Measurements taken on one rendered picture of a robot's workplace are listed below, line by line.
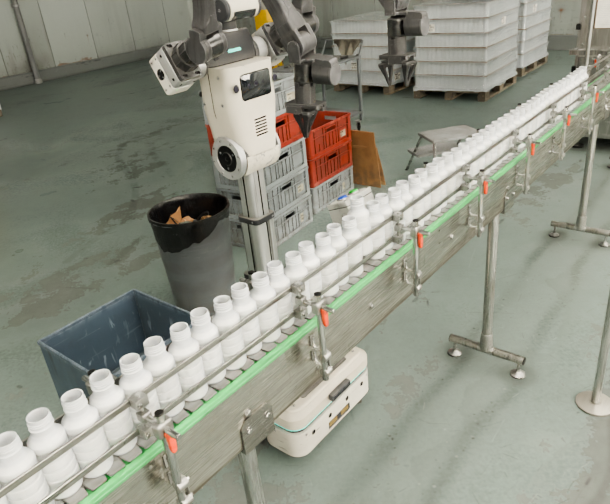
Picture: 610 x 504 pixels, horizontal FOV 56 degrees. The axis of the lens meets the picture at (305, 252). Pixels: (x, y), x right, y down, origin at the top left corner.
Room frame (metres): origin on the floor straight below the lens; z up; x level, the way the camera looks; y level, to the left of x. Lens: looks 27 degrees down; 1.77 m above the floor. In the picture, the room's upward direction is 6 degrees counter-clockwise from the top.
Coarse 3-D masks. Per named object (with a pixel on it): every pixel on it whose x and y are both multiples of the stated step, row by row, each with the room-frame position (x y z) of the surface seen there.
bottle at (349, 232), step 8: (344, 216) 1.39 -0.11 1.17; (352, 216) 1.38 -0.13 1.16; (344, 224) 1.36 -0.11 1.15; (352, 224) 1.36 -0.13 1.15; (344, 232) 1.36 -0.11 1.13; (352, 232) 1.35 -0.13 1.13; (360, 232) 1.37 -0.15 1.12; (352, 240) 1.34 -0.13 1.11; (352, 248) 1.34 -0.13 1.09; (360, 248) 1.36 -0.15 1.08; (352, 256) 1.34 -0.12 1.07; (360, 256) 1.35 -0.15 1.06; (352, 264) 1.34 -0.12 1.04; (352, 272) 1.34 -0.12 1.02; (360, 272) 1.35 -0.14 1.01
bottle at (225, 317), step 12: (216, 300) 1.03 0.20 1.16; (228, 300) 1.03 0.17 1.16; (216, 312) 1.01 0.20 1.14; (228, 312) 1.01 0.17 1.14; (216, 324) 1.00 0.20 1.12; (228, 324) 1.00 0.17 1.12; (240, 336) 1.01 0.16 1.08; (228, 348) 0.99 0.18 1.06; (240, 348) 1.01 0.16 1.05; (240, 360) 1.00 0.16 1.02
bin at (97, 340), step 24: (96, 312) 1.41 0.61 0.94; (120, 312) 1.46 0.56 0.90; (144, 312) 1.48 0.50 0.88; (168, 312) 1.40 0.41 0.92; (48, 336) 1.29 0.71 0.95; (72, 336) 1.34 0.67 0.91; (96, 336) 1.39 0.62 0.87; (120, 336) 1.44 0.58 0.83; (144, 336) 1.50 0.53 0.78; (168, 336) 1.42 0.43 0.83; (48, 360) 1.26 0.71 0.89; (72, 360) 1.17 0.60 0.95; (96, 360) 1.37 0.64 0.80; (72, 384) 1.19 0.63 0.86
